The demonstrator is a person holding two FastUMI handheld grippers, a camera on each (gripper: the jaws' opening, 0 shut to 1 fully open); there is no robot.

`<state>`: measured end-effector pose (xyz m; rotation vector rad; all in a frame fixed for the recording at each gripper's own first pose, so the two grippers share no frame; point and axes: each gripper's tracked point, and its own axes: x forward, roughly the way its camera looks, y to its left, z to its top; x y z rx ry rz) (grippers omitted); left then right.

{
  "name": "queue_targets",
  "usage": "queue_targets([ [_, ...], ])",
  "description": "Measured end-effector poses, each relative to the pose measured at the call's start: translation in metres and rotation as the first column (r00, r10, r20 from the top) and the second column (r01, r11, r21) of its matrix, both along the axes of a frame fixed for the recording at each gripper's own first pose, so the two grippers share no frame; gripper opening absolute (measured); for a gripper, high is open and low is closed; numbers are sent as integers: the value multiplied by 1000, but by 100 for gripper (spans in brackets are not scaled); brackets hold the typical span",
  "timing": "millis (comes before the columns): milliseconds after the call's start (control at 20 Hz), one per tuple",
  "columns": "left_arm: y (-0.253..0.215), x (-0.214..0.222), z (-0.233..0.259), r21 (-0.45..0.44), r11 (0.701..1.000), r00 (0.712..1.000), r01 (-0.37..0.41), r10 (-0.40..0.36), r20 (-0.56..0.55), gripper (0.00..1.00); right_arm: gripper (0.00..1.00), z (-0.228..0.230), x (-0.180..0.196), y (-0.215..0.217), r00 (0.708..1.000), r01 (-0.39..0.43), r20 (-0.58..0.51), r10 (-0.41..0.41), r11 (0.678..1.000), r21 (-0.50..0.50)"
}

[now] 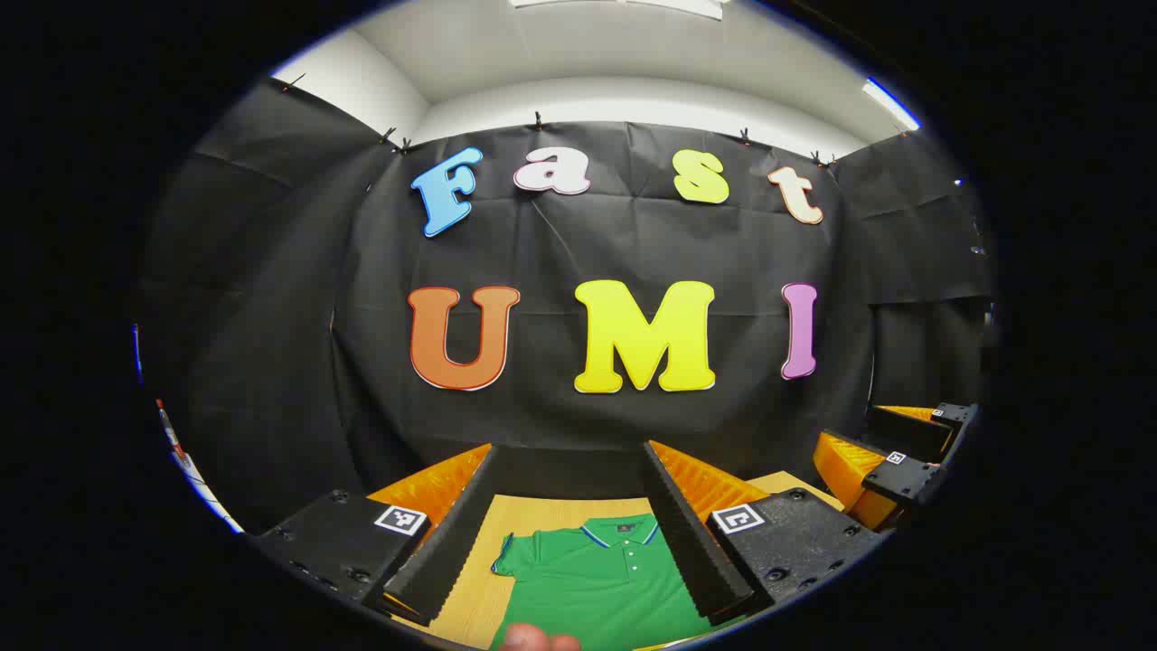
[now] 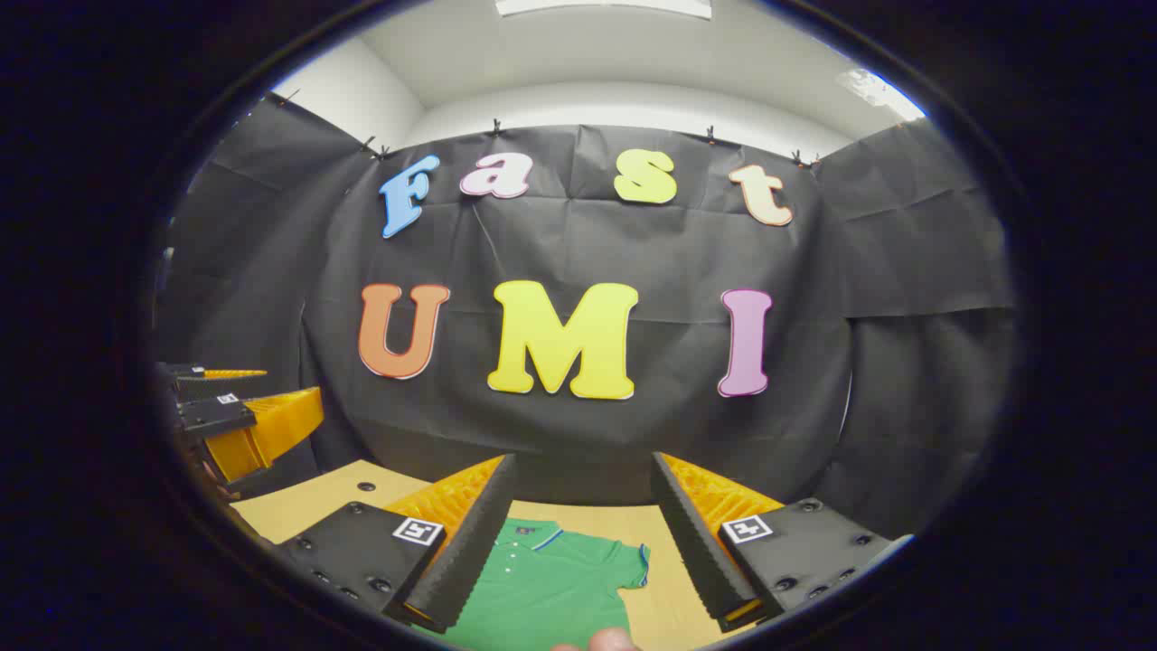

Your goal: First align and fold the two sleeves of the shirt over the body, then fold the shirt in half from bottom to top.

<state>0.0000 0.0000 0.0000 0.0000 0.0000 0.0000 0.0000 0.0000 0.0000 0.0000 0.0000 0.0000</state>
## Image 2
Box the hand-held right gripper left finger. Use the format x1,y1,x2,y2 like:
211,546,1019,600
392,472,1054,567
276,454,518,634

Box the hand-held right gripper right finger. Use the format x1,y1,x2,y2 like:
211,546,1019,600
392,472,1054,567
651,450,898,634

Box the green T-shirt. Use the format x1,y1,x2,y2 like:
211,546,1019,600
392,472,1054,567
420,517,652,651

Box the ceiling light panel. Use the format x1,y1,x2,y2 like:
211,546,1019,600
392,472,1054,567
495,0,713,21

